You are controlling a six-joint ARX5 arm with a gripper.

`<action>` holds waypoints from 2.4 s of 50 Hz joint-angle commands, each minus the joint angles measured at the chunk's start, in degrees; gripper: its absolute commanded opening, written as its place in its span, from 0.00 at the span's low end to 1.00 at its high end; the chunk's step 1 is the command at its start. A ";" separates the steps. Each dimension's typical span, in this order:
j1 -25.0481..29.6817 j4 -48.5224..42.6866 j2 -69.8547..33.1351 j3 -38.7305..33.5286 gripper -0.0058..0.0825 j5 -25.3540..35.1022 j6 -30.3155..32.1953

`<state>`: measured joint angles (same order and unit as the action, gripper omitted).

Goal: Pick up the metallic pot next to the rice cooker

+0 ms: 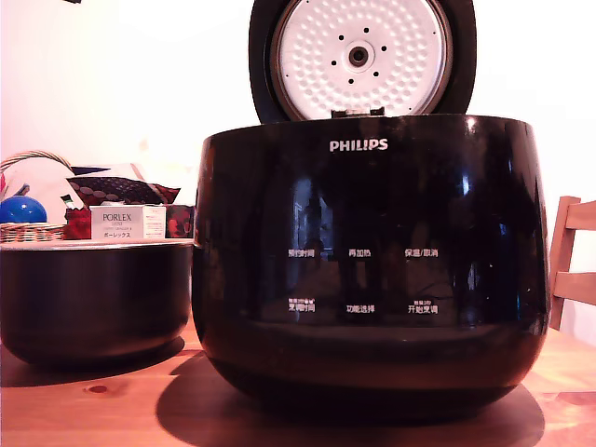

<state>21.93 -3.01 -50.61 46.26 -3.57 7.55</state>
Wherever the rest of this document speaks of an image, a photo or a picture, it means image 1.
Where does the black metallic pot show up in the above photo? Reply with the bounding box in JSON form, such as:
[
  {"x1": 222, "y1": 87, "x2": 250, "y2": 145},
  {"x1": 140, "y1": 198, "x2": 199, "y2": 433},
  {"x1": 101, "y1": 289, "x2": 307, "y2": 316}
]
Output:
[{"x1": 0, "y1": 237, "x2": 196, "y2": 368}]

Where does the black Philips rice cooker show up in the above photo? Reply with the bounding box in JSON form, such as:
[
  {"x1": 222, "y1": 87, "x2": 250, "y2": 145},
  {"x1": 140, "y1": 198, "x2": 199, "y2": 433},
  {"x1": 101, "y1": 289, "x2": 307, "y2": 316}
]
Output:
[{"x1": 191, "y1": 114, "x2": 551, "y2": 415}]

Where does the black rice cooker lid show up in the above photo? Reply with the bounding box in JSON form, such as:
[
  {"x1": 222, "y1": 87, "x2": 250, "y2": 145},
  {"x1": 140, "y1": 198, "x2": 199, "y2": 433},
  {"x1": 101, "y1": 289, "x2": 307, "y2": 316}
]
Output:
[{"x1": 248, "y1": 0, "x2": 478, "y2": 125}]

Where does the white Porlex box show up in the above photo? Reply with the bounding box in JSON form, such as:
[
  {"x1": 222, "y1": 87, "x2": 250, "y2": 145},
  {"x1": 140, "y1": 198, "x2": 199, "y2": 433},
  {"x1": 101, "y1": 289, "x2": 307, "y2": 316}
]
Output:
[{"x1": 88, "y1": 204, "x2": 168, "y2": 241}]

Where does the red patterned packet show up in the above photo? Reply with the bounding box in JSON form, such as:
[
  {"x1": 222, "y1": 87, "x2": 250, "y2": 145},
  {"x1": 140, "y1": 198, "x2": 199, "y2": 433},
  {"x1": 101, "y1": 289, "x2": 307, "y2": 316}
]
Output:
[{"x1": 61, "y1": 207, "x2": 92, "y2": 241}]

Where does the white cloth bag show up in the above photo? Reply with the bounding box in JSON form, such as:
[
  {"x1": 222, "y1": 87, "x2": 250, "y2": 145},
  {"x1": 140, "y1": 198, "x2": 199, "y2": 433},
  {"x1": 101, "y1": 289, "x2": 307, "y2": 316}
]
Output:
[{"x1": 0, "y1": 156, "x2": 78, "y2": 225}]

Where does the woven wicker basket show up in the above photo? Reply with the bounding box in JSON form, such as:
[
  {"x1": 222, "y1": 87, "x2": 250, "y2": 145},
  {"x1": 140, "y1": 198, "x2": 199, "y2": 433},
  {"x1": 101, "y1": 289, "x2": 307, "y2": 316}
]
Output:
[{"x1": 0, "y1": 149, "x2": 75, "y2": 245}]

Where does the blue ball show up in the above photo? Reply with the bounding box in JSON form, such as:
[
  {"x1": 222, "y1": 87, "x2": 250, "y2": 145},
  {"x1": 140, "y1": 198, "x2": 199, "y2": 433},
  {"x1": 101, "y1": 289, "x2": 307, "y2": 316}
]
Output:
[{"x1": 0, "y1": 195, "x2": 49, "y2": 226}]

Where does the wooden chair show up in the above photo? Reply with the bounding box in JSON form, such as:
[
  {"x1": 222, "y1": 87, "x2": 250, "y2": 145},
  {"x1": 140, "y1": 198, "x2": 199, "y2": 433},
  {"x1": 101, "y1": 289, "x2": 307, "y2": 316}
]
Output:
[{"x1": 549, "y1": 195, "x2": 596, "y2": 332}]

